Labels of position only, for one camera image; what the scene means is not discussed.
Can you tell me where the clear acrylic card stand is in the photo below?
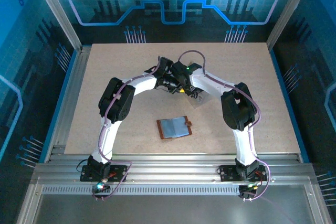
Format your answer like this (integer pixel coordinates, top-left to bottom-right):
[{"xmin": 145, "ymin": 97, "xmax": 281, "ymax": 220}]
[{"xmin": 188, "ymin": 59, "xmax": 211, "ymax": 110}]

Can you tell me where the brown leather card holder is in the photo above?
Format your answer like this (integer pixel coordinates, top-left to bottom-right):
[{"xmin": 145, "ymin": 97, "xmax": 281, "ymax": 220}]
[{"xmin": 156, "ymin": 115, "xmax": 193, "ymax": 140}]

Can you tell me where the small LED connector board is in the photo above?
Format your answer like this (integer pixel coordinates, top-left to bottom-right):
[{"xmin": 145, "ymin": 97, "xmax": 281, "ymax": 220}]
[
  {"xmin": 91, "ymin": 181, "xmax": 111, "ymax": 196},
  {"xmin": 238, "ymin": 183, "xmax": 259, "ymax": 196}
]

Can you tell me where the grey metal plate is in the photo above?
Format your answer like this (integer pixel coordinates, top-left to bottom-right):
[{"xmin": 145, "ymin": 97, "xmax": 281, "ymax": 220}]
[{"xmin": 15, "ymin": 182, "xmax": 333, "ymax": 224}]

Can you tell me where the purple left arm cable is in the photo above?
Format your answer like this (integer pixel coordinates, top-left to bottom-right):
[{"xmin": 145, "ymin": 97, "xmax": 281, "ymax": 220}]
[{"xmin": 91, "ymin": 55, "xmax": 161, "ymax": 201}]

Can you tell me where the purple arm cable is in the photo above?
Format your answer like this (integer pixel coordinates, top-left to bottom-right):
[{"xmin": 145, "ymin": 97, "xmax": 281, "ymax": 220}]
[
  {"xmin": 177, "ymin": 50, "xmax": 271, "ymax": 202},
  {"xmin": 91, "ymin": 55, "xmax": 161, "ymax": 201}
]

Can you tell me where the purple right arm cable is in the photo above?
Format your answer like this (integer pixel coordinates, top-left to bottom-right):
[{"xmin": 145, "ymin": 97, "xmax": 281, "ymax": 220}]
[{"xmin": 177, "ymin": 50, "xmax": 271, "ymax": 202}]

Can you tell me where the aluminium frame rail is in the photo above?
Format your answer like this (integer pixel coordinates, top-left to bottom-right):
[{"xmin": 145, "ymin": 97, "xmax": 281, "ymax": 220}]
[{"xmin": 30, "ymin": 152, "xmax": 320, "ymax": 186}]

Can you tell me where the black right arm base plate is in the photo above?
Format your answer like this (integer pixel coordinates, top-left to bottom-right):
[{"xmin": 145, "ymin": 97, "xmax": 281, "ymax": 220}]
[{"xmin": 219, "ymin": 165, "xmax": 268, "ymax": 183}]

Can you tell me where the aluminium side rail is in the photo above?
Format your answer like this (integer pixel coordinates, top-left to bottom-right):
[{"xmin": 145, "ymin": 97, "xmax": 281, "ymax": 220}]
[{"xmin": 44, "ymin": 45, "xmax": 92, "ymax": 163}]

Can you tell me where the slotted grey cable duct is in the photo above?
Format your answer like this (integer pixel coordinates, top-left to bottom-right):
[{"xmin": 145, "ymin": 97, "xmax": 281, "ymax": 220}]
[{"xmin": 41, "ymin": 185, "xmax": 244, "ymax": 196}]

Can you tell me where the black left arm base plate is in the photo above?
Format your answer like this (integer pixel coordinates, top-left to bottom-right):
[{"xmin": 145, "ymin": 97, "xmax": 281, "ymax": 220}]
[{"xmin": 80, "ymin": 165, "xmax": 128, "ymax": 183}]

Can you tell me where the aluminium frame post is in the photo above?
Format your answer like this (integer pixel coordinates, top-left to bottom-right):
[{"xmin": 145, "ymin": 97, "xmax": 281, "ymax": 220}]
[
  {"xmin": 265, "ymin": 0, "xmax": 316, "ymax": 49},
  {"xmin": 29, "ymin": 0, "xmax": 83, "ymax": 51}
]

